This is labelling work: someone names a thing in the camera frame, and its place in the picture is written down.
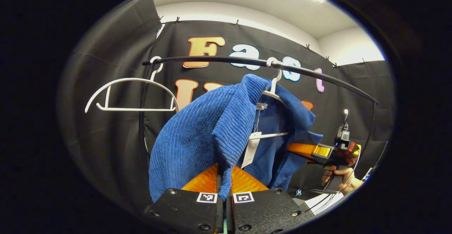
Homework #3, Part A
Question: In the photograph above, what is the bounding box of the blue corduroy jacket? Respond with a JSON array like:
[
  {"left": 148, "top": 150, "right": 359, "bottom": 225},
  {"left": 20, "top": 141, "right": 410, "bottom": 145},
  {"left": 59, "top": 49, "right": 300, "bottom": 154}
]
[{"left": 148, "top": 74, "right": 323, "bottom": 203}]

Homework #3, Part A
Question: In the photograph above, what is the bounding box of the row of small backdrop clips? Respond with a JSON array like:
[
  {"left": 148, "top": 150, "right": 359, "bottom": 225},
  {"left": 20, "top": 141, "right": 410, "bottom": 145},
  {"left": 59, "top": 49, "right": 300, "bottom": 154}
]
[{"left": 150, "top": 0, "right": 368, "bottom": 68}]

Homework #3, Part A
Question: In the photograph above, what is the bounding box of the white sheet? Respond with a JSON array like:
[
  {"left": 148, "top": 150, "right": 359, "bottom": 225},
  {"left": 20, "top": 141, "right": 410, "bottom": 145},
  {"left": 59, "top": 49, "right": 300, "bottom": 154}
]
[{"left": 304, "top": 191, "right": 345, "bottom": 215}]

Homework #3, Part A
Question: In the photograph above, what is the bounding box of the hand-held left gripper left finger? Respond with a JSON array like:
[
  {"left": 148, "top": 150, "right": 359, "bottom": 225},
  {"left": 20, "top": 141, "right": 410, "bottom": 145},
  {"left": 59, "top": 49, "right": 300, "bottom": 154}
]
[{"left": 142, "top": 163, "right": 225, "bottom": 234}]

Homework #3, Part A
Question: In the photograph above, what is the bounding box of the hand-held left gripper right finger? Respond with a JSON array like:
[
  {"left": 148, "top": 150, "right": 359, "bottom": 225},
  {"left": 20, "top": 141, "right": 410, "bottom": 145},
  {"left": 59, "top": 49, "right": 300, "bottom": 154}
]
[{"left": 226, "top": 166, "right": 315, "bottom": 234}]

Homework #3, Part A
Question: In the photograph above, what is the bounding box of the black clothes rack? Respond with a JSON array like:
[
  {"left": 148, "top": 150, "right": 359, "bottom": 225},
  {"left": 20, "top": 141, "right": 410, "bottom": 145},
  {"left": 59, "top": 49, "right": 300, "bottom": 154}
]
[{"left": 138, "top": 56, "right": 379, "bottom": 157}]

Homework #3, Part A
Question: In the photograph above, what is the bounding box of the white plastic hanger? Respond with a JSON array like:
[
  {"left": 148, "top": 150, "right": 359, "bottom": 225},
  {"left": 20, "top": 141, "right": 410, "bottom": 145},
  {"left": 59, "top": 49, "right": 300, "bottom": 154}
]
[
  {"left": 85, "top": 55, "right": 180, "bottom": 113},
  {"left": 249, "top": 57, "right": 289, "bottom": 140}
]

